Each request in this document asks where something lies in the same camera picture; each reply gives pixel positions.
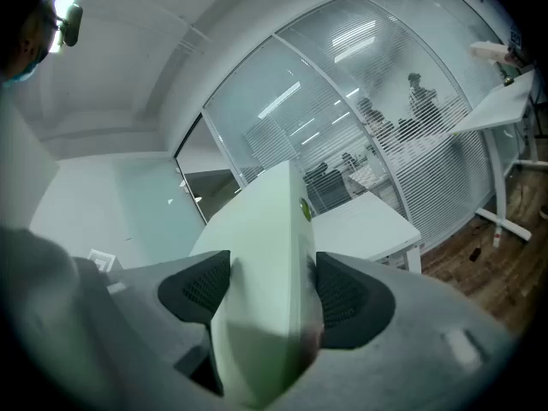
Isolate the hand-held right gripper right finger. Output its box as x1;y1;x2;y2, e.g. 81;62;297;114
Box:
314;250;397;350

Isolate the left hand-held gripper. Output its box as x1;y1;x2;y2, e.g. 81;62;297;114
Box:
71;249;117;290

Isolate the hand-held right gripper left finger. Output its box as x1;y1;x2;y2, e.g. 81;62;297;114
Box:
157;249;232;323

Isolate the white cloth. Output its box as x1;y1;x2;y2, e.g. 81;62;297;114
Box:
188;158;326;408

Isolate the white table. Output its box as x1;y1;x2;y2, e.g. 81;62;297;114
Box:
312;190;423;273

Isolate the blue face mask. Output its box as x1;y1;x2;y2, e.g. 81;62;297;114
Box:
3;47;39;86

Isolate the person's head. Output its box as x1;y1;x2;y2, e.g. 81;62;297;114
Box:
0;0;61;86

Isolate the white standing desk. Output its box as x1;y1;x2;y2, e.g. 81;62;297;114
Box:
451;68;539;243

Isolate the pale flat box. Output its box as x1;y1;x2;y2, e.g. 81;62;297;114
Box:
469;40;513;63

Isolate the black head-worn camera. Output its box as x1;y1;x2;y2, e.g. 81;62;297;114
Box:
62;3;84;47

